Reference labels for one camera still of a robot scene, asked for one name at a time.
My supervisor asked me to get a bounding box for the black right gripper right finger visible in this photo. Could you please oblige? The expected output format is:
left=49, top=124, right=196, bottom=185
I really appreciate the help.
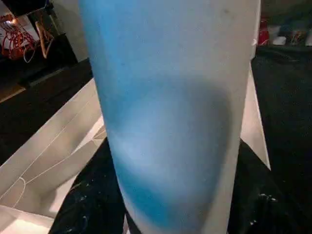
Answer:
left=225, top=138, right=312, bottom=234

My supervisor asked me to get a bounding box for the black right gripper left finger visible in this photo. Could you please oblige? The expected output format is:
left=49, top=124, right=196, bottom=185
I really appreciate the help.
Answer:
left=48, top=138, right=131, bottom=234

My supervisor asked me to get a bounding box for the white plastic table top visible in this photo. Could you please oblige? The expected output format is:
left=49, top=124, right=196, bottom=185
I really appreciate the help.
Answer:
left=0, top=68, right=272, bottom=234

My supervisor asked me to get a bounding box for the white plastic table leg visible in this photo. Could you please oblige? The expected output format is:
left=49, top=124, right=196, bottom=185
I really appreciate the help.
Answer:
left=78, top=0, right=262, bottom=234

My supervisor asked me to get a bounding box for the black mat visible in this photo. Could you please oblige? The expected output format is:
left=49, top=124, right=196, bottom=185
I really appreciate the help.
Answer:
left=0, top=44, right=312, bottom=234

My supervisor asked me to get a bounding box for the small red bottle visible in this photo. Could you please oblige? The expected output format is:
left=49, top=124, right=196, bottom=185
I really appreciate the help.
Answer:
left=258, top=15, right=270, bottom=47

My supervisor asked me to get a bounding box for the white cabinet with glass doors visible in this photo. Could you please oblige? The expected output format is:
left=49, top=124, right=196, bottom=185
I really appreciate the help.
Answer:
left=253, top=0, right=312, bottom=49

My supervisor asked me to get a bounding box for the red tangled cable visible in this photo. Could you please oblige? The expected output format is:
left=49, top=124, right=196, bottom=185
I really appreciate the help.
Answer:
left=0, top=14, right=36, bottom=63

